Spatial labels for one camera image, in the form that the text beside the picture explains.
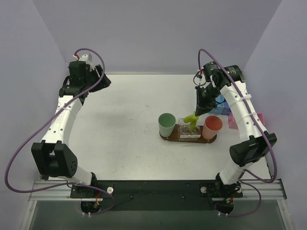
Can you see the pink plastic drawer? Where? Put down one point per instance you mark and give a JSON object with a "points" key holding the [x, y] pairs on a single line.
{"points": [[232, 122]]}

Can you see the green plastic cup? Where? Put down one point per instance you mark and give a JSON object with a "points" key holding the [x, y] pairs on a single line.
{"points": [[166, 123]]}

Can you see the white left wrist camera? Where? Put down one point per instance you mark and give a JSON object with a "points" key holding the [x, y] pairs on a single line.
{"points": [[87, 58]]}

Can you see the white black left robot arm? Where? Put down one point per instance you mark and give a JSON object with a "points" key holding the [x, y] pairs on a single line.
{"points": [[81, 71]]}

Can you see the blue plastic organizer box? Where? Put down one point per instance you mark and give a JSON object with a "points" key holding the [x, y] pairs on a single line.
{"points": [[222, 107]]}

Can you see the brown wooden oval tray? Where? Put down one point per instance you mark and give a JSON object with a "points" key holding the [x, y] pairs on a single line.
{"points": [[174, 137]]}

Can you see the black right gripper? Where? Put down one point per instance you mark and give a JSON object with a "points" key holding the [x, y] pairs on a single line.
{"points": [[204, 95]]}

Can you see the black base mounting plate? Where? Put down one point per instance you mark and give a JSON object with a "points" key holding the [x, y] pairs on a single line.
{"points": [[159, 195]]}

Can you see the clear textured plastic holder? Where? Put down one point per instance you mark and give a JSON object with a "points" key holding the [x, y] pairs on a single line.
{"points": [[184, 130]]}

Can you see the orange plastic cup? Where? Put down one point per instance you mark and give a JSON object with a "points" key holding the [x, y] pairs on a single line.
{"points": [[212, 126]]}

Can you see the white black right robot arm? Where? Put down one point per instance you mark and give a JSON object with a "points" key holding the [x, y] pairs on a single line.
{"points": [[256, 141]]}

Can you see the aluminium front rail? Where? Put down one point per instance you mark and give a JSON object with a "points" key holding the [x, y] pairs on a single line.
{"points": [[273, 191]]}

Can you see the aluminium table edge rail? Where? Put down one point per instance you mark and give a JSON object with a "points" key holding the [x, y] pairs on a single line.
{"points": [[57, 158]]}

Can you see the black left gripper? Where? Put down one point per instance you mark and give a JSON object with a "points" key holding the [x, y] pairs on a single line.
{"points": [[96, 77]]}

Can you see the green toothpaste tube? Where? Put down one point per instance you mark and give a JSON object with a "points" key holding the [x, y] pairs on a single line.
{"points": [[187, 118], [193, 122]]}

